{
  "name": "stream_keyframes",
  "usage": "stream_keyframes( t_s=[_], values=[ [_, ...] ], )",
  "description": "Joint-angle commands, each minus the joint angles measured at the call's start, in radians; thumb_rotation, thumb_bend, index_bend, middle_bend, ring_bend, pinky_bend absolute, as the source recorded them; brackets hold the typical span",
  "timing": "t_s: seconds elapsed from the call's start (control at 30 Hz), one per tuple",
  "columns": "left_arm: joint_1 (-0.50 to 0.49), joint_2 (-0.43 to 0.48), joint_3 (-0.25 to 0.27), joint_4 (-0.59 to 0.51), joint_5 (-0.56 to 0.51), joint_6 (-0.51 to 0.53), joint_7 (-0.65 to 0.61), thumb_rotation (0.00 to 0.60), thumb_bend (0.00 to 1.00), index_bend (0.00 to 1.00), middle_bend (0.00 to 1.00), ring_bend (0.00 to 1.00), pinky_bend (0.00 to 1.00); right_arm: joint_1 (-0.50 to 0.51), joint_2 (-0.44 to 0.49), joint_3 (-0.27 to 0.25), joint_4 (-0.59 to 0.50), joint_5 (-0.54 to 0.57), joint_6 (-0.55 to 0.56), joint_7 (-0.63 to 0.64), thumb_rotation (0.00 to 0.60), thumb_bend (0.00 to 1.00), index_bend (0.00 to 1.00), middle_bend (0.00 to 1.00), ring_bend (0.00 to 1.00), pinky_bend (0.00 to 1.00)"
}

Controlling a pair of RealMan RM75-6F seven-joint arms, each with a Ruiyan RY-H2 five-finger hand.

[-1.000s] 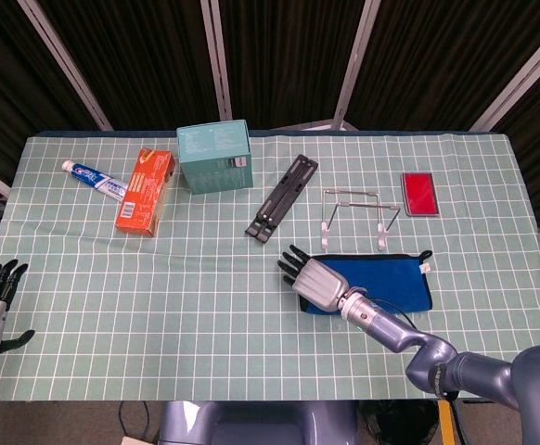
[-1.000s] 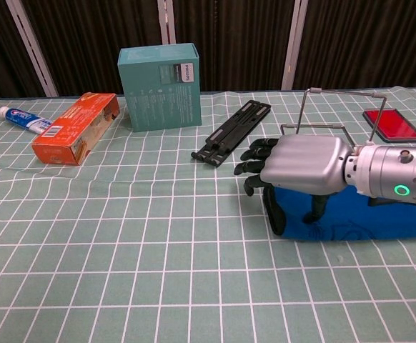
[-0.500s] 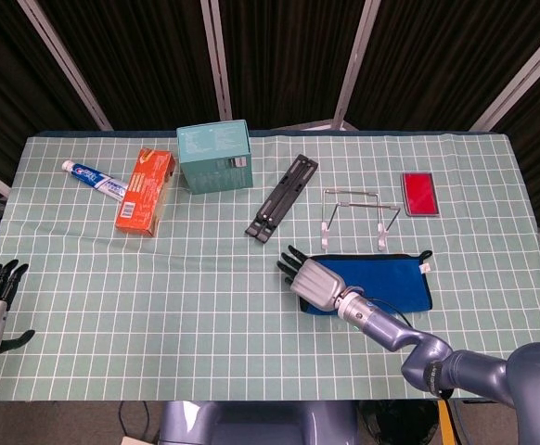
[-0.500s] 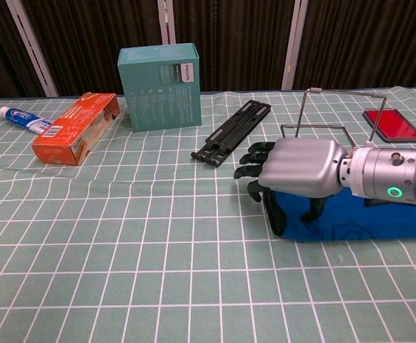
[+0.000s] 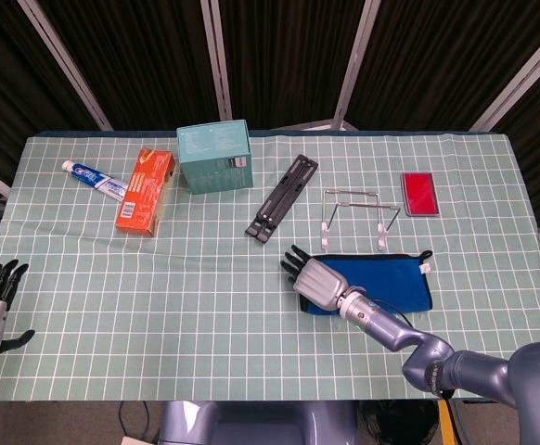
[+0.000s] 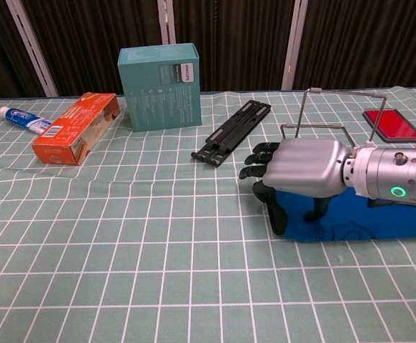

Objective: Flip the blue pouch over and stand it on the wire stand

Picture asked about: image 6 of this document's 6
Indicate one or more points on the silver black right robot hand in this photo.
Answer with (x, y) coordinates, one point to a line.
(304, 168)

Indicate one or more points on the blue cloth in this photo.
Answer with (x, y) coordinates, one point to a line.
(354, 225)

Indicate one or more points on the black folding stand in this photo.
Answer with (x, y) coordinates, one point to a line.
(229, 132)

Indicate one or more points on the red pad in grey case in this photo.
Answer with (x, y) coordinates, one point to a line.
(394, 125)

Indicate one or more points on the teal Philips box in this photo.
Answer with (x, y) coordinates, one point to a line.
(158, 100)

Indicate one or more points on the green checked tablecloth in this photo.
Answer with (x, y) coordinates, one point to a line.
(122, 232)

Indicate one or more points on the orange cardboard box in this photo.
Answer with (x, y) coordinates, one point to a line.
(68, 128)

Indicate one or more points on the white blue toothpaste tube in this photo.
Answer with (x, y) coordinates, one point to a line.
(22, 118)

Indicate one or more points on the white partition post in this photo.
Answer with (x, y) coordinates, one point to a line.
(293, 46)
(167, 21)
(33, 50)

